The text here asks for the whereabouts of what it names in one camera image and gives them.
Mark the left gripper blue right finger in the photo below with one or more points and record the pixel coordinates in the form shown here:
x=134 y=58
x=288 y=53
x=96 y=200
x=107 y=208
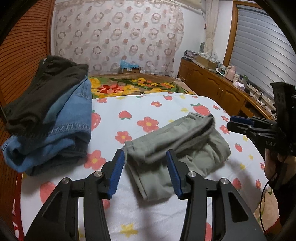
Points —
x=178 y=171

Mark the floral brown blanket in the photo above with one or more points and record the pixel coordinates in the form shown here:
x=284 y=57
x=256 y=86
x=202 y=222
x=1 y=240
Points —
x=114 y=85

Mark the folded blue jeans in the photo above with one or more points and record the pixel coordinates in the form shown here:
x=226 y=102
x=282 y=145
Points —
x=65 y=142

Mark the cream side curtain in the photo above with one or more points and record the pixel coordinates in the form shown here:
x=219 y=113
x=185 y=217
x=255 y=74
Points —
x=212 y=12

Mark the folded black pants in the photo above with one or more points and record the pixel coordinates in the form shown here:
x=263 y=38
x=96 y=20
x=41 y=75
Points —
x=54 y=77

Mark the pink kettle jug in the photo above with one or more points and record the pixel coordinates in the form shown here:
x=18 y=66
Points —
x=230 y=72

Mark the circle patterned sheer curtain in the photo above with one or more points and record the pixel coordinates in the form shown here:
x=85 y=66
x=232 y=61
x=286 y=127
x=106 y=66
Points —
x=103 y=34

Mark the cardboard box with blue bag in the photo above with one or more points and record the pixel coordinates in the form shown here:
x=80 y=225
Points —
x=126 y=67

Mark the wooden sideboard cabinet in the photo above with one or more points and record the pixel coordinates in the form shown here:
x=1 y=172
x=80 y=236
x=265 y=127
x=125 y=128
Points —
x=234 y=101

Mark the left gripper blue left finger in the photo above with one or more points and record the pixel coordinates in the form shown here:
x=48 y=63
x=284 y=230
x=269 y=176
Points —
x=112 y=171

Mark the person's right hand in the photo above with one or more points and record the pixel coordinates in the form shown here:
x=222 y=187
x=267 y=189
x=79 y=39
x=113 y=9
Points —
x=271 y=160

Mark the grey-green shorts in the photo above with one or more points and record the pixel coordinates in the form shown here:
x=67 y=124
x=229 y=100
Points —
x=195 y=142

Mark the white tissue pack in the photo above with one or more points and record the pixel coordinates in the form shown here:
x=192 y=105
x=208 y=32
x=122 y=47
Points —
x=239 y=85

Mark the cardboard box on cabinet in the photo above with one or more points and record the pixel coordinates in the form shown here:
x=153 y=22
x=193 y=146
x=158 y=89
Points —
x=208 y=64

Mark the wooden louvered wardrobe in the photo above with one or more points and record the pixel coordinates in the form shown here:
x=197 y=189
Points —
x=25 y=40

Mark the white strawberry flower bedsheet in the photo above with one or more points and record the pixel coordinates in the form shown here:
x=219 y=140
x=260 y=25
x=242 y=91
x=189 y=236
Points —
x=145 y=206

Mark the grey window blind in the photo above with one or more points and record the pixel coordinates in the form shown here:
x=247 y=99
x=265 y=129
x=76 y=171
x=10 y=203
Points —
x=261 y=52

